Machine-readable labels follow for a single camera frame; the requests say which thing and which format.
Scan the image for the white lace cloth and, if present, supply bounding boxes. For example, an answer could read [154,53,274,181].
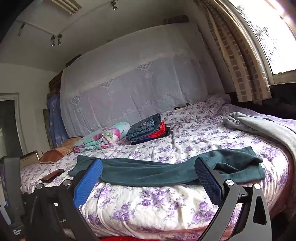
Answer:
[60,23,226,137]

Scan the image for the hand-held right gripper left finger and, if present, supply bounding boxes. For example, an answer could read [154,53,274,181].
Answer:
[25,159,103,241]

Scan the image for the glass door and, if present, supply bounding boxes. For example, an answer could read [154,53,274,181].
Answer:
[0,93,28,158]

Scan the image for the folded red garment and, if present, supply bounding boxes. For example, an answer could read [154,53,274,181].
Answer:
[148,121,167,137]

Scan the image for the teal pants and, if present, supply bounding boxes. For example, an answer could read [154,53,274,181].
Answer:
[68,146,265,186]

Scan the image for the blue patterned cloth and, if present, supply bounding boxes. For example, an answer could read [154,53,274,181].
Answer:
[46,93,68,149]

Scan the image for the brown pillow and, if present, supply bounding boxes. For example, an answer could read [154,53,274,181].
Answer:
[39,137,82,164]

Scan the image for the brown wallet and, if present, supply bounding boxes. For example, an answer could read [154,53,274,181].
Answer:
[40,169,65,183]

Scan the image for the teal pink floral pillow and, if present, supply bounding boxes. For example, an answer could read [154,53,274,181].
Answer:
[73,122,131,153]

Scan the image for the checkered beige curtain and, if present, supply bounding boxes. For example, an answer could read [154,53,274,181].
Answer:
[194,0,272,105]

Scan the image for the purple floral bed quilt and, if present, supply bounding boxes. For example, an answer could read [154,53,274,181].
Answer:
[20,96,296,239]

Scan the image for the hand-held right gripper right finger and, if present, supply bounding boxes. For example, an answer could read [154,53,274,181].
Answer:
[195,157,272,241]

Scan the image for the folded blue jeans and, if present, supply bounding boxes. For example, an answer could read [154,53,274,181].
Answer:
[126,113,162,141]

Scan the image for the window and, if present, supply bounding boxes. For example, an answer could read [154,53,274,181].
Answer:
[228,0,296,85]

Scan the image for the ceiling air vent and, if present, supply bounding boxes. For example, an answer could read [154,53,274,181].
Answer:
[50,0,82,15]

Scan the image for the grey blanket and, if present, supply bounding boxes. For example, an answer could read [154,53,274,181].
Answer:
[223,112,296,167]

